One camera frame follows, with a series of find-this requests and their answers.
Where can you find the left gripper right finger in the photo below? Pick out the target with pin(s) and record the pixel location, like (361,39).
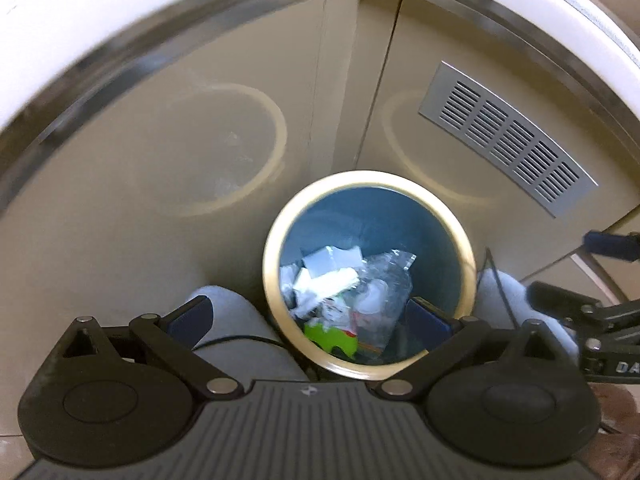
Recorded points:
(504,397)

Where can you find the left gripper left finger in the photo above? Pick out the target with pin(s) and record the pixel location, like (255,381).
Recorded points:
(122,394)

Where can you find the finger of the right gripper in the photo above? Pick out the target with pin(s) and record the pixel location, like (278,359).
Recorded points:
(561,303)
(616,246)

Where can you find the clear plastic bag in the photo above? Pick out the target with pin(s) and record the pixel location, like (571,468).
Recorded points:
(379,299)

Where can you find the blue round trash bin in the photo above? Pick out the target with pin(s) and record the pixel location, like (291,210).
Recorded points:
(376,212)

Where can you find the white crumpled trash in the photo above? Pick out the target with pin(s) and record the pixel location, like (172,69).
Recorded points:
(321,275)

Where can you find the grey slipper right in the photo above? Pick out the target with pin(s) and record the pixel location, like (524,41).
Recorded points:
(501,301)

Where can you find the grey slipper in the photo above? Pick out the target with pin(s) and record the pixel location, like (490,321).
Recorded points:
(241,342)
(501,301)

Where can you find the right beige cabinet door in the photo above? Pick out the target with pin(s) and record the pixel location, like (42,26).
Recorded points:
(497,215)

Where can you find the beige cabinet door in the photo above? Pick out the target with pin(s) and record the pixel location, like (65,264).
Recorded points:
(171,188)
(497,215)

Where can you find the grey slipper left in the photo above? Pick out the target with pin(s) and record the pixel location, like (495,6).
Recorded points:
(241,342)

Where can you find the silver cabinet vent grille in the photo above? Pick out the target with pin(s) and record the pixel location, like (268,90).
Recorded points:
(500,134)

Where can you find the green wrapper in bin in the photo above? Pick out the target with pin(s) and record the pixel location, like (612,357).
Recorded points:
(331,338)

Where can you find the left beige cabinet door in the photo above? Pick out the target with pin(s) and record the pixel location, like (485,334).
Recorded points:
(171,188)

